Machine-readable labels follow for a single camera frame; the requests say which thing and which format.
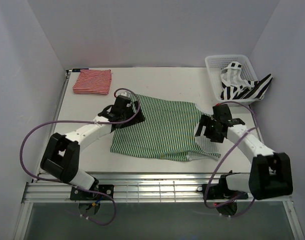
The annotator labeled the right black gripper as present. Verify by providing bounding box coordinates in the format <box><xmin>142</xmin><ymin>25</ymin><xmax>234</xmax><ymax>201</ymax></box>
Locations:
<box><xmin>195</xmin><ymin>114</ymin><xmax>225</xmax><ymax>144</ymax></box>

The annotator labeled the green white striped tank top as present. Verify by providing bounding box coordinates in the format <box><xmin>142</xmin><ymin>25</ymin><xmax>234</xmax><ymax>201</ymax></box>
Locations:
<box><xmin>110</xmin><ymin>95</ymin><xmax>221</xmax><ymax>162</ymax></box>

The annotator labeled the red white striped tank top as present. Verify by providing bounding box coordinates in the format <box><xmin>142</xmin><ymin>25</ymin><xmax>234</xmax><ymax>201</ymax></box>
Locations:
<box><xmin>72</xmin><ymin>69</ymin><xmax>112</xmax><ymax>95</ymax></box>

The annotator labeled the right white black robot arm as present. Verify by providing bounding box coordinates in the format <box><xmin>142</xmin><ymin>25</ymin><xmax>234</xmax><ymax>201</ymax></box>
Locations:
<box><xmin>195</xmin><ymin>104</ymin><xmax>293</xmax><ymax>200</ymax></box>

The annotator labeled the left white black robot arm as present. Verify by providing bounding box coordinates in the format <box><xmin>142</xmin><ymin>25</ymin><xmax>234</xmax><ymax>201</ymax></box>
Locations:
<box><xmin>40</xmin><ymin>95</ymin><xmax>145</xmax><ymax>200</ymax></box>

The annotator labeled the black white striped tank top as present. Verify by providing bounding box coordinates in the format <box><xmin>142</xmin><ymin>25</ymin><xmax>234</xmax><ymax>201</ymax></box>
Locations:
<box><xmin>220</xmin><ymin>61</ymin><xmax>274</xmax><ymax>101</ymax></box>

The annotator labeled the white plastic basket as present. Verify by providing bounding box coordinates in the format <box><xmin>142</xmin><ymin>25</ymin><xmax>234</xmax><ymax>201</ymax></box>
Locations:
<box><xmin>205</xmin><ymin>54</ymin><xmax>259</xmax><ymax>106</ymax></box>

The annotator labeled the blue label sticker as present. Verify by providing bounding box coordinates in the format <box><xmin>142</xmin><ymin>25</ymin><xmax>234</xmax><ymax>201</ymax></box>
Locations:
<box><xmin>71</xmin><ymin>68</ymin><xmax>89</xmax><ymax>73</ymax></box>

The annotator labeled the aluminium frame rail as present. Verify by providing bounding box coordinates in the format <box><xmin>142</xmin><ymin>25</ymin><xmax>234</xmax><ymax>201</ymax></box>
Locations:
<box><xmin>22</xmin><ymin>172</ymin><xmax>293</xmax><ymax>204</ymax></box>

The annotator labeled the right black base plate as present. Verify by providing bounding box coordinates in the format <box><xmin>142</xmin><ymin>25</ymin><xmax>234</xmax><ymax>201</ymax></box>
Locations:
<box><xmin>207</xmin><ymin>184</ymin><xmax>249</xmax><ymax>200</ymax></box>

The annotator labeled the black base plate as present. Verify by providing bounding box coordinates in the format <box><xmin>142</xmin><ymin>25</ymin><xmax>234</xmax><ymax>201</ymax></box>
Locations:
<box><xmin>207</xmin><ymin>184</ymin><xmax>249</xmax><ymax>200</ymax></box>
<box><xmin>69</xmin><ymin>184</ymin><xmax>115</xmax><ymax>201</ymax></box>

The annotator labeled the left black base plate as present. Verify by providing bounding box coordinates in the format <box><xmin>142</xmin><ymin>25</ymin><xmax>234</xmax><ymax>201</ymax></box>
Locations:
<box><xmin>69</xmin><ymin>184</ymin><xmax>115</xmax><ymax>201</ymax></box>

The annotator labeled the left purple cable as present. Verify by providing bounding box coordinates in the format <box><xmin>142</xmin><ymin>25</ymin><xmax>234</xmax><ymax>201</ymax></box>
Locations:
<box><xmin>19</xmin><ymin>87</ymin><xmax>141</xmax><ymax>226</ymax></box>

